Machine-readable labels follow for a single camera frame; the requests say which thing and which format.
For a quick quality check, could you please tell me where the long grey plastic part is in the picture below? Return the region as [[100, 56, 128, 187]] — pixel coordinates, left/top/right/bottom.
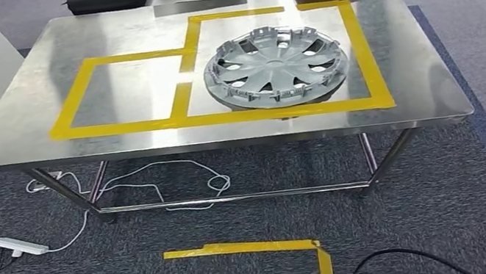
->
[[197, 14, 356, 120]]

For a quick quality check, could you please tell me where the white power cable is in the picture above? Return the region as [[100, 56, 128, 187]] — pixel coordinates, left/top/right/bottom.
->
[[33, 150, 239, 255]]

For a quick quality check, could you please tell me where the white adapter with coiled cable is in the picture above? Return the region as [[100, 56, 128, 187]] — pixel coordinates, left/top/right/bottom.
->
[[23, 167, 85, 203]]

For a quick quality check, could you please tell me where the yellow workbench tape outline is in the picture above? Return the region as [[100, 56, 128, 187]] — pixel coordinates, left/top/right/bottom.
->
[[34, 0, 397, 165]]

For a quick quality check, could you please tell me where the white power strip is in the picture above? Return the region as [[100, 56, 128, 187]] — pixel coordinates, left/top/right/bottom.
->
[[0, 229, 51, 262]]

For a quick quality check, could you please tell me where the steel workbench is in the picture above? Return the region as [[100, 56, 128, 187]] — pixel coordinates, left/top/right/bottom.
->
[[0, 0, 486, 259]]

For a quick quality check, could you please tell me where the dark grey flat bar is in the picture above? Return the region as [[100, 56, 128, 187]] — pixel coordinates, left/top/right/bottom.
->
[[152, 0, 249, 21]]

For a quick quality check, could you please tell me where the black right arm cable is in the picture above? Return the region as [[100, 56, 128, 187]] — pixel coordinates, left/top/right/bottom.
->
[[345, 235, 478, 274]]

